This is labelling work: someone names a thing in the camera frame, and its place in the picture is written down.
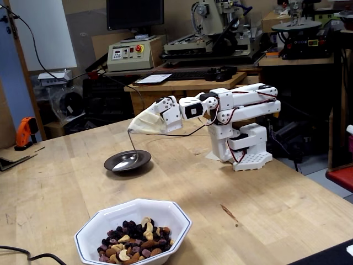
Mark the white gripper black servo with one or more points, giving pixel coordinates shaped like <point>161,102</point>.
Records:
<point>171,119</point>

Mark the metal spoon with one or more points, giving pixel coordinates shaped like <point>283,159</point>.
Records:
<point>124,164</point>

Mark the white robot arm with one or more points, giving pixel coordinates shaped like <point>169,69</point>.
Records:
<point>248,102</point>

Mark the brown plate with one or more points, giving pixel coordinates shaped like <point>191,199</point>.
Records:
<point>143,158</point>

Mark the white octagonal bowl blue rim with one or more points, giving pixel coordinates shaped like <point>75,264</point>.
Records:
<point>121,212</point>

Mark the tablet with white screen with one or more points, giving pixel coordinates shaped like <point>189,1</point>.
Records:
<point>154,78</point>

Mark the wooden workbench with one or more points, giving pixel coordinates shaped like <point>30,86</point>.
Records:
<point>176,85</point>

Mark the black keyboard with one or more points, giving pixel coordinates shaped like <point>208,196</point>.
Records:
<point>187,75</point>

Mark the beige control box red button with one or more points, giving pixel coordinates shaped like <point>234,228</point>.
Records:
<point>129,62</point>

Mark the clear plastic bag black disc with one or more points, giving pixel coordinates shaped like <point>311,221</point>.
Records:
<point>69,103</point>

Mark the black computer monitor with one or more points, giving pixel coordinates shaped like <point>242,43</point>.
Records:
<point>135,13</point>

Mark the mixed nuts and raisins pile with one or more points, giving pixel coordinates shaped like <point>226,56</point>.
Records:
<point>138,243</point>

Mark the beige milling machine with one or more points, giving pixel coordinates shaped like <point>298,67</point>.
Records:
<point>212,16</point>

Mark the orange and black hand tool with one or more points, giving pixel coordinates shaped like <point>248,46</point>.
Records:
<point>23,132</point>

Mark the whiteboard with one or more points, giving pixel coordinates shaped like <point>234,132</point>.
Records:
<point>49,33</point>

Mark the flat cardboard piece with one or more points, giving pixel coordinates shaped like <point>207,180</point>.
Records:
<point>13,156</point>

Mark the brown cardboard box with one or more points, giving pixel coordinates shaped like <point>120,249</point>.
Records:
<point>271,22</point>

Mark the wooden shelf board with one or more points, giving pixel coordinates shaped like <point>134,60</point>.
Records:
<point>298,62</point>

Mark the black scroll saw machine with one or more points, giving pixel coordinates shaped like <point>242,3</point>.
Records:
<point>303,44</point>

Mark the red chair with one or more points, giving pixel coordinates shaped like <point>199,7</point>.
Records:
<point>342,176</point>

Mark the black box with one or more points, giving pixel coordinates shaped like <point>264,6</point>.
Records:
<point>331,256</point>

